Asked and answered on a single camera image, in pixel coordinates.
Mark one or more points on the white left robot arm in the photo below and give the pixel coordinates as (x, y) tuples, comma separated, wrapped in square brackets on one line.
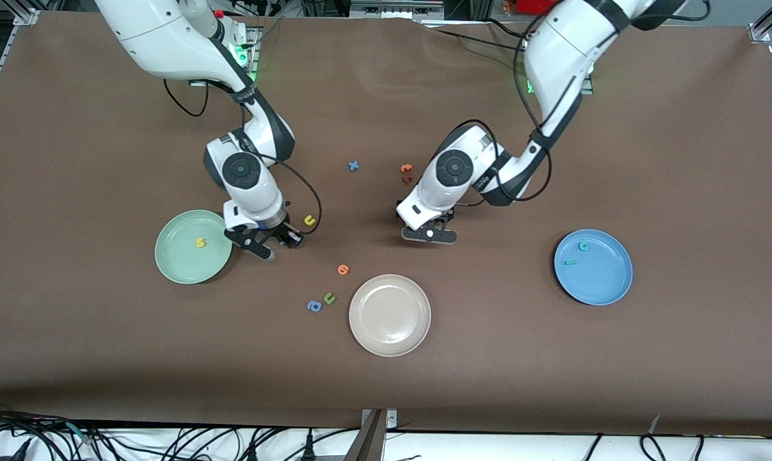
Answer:
[(571, 45)]

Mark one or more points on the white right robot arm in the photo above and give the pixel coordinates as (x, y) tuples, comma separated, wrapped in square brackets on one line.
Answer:
[(242, 169)]

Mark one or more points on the blue letter a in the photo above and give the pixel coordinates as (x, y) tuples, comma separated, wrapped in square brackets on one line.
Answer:
[(314, 307)]

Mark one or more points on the green plate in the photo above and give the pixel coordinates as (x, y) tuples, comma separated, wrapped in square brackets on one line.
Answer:
[(181, 259)]

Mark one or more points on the beige plate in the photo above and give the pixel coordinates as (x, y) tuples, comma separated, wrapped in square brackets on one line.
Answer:
[(390, 315)]

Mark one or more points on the blue plate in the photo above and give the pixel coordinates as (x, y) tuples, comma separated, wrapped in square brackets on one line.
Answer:
[(600, 275)]

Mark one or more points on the grey electronics box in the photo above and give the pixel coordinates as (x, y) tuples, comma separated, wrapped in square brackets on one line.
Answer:
[(395, 9)]

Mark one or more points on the brown table cover mat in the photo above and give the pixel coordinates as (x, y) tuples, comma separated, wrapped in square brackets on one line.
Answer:
[(104, 358)]

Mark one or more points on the red box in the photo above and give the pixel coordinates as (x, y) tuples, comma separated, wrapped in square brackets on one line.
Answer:
[(530, 5)]

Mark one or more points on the white paper tag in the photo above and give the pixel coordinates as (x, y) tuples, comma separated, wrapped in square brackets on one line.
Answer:
[(655, 424)]

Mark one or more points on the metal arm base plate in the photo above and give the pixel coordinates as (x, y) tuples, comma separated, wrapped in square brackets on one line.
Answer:
[(587, 91), (253, 51)]

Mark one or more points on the metal table bracket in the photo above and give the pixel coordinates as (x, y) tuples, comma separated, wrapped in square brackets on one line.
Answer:
[(391, 419)]

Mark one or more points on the dark metal post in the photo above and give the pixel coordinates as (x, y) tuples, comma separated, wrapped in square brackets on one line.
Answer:
[(367, 445)]

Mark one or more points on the aluminium frame profile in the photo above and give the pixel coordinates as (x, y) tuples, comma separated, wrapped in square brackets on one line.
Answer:
[(767, 22), (15, 45)]

